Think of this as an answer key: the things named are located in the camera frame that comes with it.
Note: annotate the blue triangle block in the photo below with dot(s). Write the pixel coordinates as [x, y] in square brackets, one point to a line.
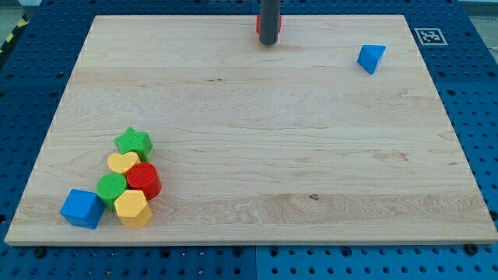
[370, 56]

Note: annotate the light wooden board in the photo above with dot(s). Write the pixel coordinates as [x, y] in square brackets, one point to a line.
[292, 144]

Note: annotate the green star block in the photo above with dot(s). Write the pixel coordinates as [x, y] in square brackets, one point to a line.
[134, 141]

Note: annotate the red cylinder block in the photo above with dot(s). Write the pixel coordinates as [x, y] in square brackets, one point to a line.
[144, 177]

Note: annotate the red block behind rod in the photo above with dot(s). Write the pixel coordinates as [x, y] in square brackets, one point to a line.
[258, 24]

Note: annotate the yellow heart block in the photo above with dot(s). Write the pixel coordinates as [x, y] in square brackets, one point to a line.
[122, 163]

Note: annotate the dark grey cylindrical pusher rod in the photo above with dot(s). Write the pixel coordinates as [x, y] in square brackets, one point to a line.
[269, 21]

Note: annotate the yellow hexagon block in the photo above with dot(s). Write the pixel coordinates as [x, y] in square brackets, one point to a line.
[132, 209]

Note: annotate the green cylinder block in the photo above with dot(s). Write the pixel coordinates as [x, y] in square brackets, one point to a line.
[110, 187]

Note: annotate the blue cube block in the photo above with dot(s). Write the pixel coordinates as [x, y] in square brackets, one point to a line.
[83, 209]

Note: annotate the white fiducial marker tag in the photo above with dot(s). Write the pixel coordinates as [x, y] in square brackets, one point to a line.
[430, 36]

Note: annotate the black yellow hazard tape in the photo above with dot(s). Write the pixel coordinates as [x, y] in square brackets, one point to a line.
[14, 36]

